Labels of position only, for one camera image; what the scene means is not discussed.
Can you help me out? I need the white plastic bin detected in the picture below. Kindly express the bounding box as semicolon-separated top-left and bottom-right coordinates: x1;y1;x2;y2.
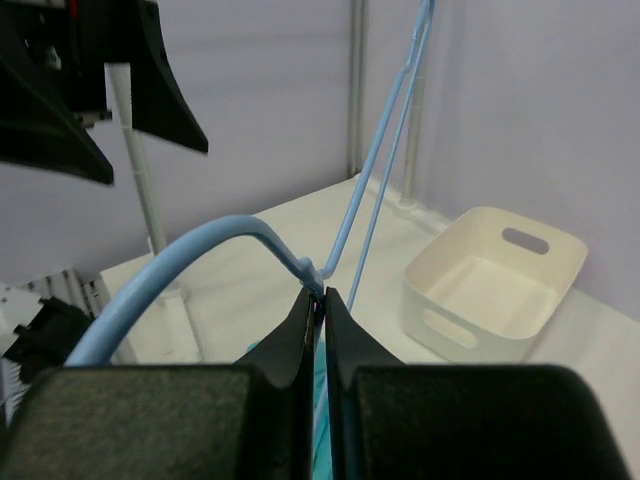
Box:
401;207;588;363

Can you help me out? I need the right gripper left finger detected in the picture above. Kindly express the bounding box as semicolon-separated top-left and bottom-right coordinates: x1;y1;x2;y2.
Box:
1;290;320;479

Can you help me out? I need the turquoise t shirt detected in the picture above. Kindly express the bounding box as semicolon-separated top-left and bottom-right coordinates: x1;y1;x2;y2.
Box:
240;339;333;479

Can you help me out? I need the aluminium frame post left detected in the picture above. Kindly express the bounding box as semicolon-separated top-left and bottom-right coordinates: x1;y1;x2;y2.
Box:
346;0;368;177

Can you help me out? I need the light blue wire hanger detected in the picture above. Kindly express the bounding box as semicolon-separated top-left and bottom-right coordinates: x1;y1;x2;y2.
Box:
64;1;435;367

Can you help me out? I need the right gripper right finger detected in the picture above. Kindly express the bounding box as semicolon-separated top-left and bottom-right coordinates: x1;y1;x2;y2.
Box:
324;288;629;479

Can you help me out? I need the white clothes rack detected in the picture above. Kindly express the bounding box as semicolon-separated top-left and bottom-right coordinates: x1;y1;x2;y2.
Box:
108;1;436;363

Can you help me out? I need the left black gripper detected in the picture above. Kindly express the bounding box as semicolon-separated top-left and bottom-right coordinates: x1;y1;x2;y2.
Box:
1;1;209;185

